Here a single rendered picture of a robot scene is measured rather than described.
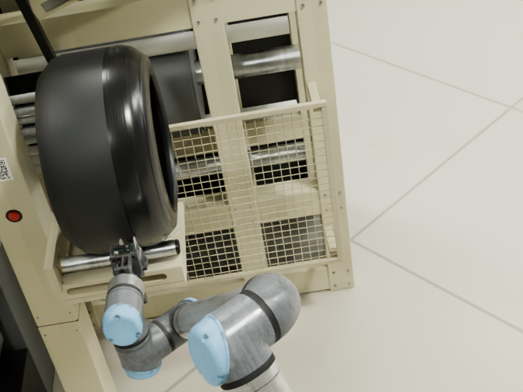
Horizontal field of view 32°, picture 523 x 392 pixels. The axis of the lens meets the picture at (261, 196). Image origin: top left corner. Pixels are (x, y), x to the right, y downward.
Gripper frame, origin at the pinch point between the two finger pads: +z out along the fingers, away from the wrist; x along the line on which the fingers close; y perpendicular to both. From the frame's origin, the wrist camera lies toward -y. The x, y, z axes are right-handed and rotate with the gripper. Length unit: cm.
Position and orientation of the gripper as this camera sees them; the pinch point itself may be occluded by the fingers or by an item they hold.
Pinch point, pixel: (131, 247)
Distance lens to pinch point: 242.0
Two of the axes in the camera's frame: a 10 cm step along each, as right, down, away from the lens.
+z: -0.7, -5.2, 8.5
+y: -1.5, -8.4, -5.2
